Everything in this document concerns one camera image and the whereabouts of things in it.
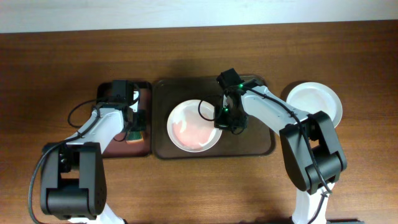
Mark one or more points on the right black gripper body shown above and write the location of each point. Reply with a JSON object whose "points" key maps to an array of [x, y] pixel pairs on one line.
{"points": [[229, 119]]}

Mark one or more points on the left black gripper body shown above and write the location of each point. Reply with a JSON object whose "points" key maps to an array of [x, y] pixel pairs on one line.
{"points": [[140, 121]]}

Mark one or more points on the orange green scrub sponge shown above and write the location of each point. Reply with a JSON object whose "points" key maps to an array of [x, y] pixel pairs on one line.
{"points": [[134, 137]]}

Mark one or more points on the white plate small red stain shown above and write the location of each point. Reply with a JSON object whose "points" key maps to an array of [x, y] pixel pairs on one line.
{"points": [[190, 126]]}

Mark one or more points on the grey-white plate with sauce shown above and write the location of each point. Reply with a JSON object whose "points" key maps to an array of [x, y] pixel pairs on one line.
{"points": [[313, 97]]}

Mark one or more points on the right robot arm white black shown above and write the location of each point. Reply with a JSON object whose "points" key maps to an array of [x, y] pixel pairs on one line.
{"points": [[313, 155]]}

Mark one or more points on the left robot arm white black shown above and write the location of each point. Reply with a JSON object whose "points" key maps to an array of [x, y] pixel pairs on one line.
{"points": [[72, 178]]}

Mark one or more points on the small reddish brown tray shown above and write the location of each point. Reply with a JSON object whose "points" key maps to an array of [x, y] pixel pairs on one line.
{"points": [[118, 148]]}

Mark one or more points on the large dark brown tray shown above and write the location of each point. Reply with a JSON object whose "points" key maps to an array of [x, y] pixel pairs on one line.
{"points": [[256, 140]]}

